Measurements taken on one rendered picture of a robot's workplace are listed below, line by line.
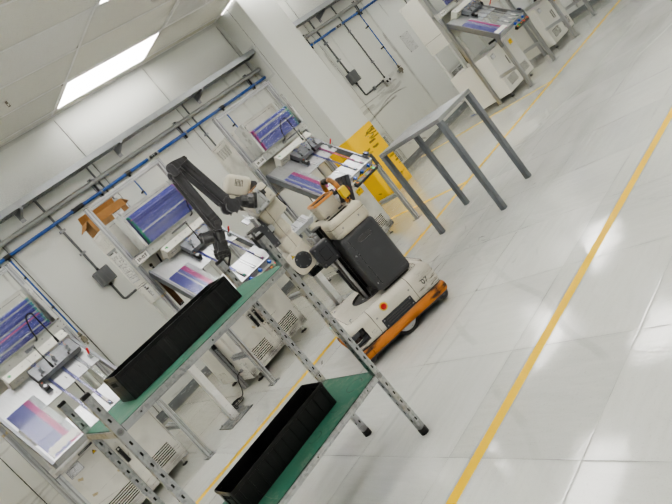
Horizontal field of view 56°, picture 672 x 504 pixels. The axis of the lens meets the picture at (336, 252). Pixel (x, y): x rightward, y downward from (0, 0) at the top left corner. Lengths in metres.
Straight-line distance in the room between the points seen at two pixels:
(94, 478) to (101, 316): 2.18
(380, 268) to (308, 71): 4.56
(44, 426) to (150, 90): 4.16
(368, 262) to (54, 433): 2.25
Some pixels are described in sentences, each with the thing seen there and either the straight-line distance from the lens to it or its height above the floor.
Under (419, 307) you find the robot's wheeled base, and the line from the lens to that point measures 3.73.
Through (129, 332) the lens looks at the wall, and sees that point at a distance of 6.54.
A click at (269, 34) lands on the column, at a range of 7.87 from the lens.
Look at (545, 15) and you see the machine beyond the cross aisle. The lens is 9.67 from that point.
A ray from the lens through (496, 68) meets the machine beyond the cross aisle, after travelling 8.32.
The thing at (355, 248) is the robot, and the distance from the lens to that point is 3.63.
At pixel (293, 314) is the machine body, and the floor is 0.18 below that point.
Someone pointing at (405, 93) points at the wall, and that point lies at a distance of 9.49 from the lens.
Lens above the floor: 1.29
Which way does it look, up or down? 10 degrees down
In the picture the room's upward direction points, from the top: 39 degrees counter-clockwise
